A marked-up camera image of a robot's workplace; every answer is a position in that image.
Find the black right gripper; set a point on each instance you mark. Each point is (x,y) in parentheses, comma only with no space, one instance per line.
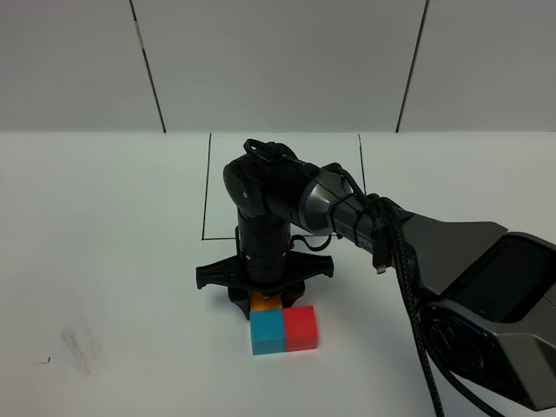
(264,263)

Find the orange cube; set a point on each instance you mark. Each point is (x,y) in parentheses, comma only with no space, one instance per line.
(260,302)

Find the blue cube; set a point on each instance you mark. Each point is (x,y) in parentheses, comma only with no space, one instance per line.
(267,332)

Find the red cube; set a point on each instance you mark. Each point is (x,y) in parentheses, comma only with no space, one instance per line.
(300,328)

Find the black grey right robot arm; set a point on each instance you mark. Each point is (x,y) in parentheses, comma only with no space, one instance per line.
(480,299)

